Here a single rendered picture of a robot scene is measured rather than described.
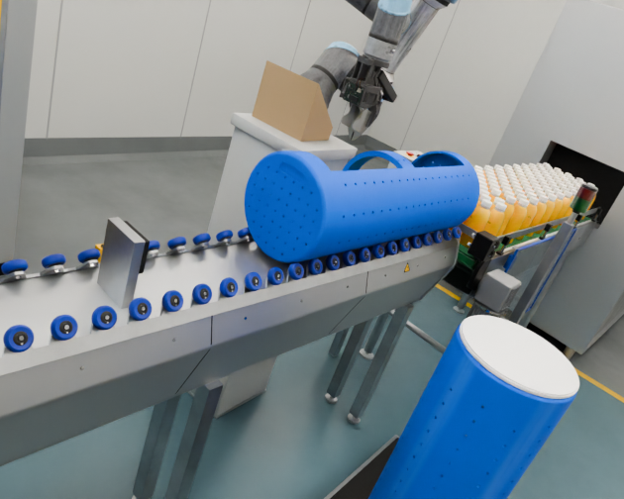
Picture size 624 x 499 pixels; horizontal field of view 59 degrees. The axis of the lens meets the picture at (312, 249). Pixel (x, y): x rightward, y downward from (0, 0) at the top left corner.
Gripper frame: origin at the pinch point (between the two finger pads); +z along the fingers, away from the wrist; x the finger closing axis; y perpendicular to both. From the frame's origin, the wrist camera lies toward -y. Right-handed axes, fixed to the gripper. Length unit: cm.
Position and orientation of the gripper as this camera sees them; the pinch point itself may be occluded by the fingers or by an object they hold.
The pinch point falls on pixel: (355, 135)
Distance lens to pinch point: 150.0
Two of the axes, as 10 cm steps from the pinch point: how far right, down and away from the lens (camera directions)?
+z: -3.0, 8.6, 4.1
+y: -6.5, 1.3, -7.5
